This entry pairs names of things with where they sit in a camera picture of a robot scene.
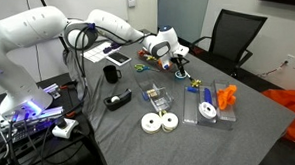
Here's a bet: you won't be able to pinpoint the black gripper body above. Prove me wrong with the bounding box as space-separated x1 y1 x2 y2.
169 53 192 70

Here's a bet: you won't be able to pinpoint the white and blue tape roll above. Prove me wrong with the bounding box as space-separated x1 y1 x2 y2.
174 70 187 81

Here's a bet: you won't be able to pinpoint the small blue object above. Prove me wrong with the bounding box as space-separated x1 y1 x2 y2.
185 85 199 94

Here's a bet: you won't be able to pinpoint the long clear container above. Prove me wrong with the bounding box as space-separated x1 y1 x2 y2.
211 79 240 123
197 84 220 126
182 85 200 126

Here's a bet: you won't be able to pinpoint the white spool in container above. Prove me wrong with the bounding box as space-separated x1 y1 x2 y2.
197 101 219 121

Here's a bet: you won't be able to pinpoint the gold gift bow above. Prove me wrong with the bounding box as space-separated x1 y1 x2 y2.
189 77 204 89

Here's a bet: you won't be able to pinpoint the blue tube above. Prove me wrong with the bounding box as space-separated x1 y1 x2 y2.
203 87 214 105

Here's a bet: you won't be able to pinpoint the blue and green scissors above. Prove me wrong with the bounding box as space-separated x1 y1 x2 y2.
133 63 161 74

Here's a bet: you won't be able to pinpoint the clear box with sticky notes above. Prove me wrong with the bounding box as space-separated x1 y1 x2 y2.
138 81 162 103

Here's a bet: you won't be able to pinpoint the empty clear plastic box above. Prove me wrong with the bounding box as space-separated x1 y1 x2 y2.
152 92 174 114

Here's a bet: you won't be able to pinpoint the orange crumpled ribbon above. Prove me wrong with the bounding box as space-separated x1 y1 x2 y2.
215 83 239 112

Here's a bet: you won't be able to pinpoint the large white ribbon spool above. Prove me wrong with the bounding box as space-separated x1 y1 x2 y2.
139 111 163 135

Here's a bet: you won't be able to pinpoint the black office chair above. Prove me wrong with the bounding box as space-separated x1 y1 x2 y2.
187 6 269 81

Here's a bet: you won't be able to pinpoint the black cup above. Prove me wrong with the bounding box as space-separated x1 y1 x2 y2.
101 64 123 85

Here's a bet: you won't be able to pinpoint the black tape dispenser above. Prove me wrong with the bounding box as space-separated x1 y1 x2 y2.
102 87 133 113

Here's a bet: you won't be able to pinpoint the gray tablecloth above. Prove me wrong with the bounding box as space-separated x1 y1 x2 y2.
58 24 295 165

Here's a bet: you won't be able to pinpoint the white label sheet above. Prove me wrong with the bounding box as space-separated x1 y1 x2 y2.
81 40 122 65

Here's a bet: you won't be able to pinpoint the orange bag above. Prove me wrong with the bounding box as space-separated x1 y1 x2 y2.
259 87 295 146

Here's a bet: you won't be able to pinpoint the robot control box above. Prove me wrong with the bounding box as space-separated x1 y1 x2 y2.
0 100 65 147

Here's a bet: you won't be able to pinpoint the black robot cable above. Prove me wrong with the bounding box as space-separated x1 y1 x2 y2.
60 20 158 106

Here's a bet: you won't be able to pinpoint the black wall television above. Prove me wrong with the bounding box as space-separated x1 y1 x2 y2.
256 0 295 9

